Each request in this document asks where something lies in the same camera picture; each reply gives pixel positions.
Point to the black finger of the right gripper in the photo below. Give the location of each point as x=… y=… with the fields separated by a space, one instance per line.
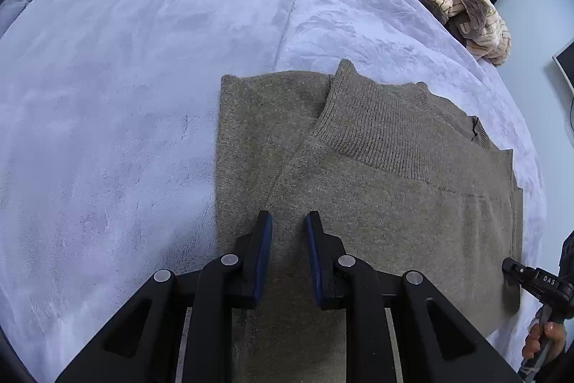
x=518 y=275

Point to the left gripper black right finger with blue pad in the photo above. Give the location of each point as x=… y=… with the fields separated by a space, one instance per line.
x=397 y=328

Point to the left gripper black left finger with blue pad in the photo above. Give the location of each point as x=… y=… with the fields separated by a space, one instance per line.
x=178 y=327

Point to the olive brown knit sweater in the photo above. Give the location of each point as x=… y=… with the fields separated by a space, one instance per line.
x=402 y=176

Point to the white framed monitor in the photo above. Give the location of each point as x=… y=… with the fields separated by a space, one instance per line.
x=564 y=60

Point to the lavender fleece blanket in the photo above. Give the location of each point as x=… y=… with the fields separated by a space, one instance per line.
x=109 y=112

